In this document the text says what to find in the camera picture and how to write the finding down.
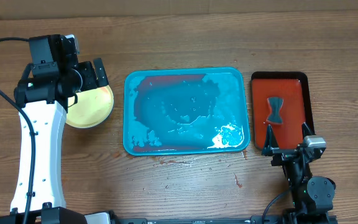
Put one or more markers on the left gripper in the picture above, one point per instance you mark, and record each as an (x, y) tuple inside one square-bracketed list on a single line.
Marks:
[(86, 71)]

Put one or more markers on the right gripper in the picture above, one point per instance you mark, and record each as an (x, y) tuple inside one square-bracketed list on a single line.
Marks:
[(284, 157)]

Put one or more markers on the yellow-green plate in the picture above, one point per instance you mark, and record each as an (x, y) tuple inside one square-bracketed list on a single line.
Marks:
[(91, 109)]

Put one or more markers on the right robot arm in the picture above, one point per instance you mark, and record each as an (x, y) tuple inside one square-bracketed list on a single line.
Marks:
[(312, 195)]

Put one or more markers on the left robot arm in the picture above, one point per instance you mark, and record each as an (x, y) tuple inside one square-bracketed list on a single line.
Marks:
[(41, 97)]

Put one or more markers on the red and black tray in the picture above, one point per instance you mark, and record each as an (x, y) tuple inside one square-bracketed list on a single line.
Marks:
[(293, 87)]

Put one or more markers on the teal plastic tray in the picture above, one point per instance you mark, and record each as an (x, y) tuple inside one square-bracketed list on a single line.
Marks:
[(185, 111)]

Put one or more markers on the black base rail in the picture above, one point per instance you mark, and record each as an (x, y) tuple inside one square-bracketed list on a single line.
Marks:
[(210, 220)]

